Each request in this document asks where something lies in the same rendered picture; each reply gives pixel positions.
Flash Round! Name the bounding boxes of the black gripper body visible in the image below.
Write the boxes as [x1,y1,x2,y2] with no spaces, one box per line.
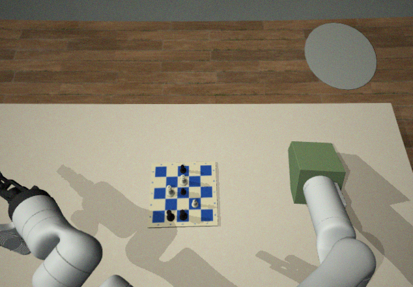
[5,187,51,221]

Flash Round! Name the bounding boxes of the blue and cream chessboard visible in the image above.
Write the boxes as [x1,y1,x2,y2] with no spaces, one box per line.
[147,161,218,228]

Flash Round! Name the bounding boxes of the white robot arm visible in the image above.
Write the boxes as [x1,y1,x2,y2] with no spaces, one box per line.
[0,176,376,287]

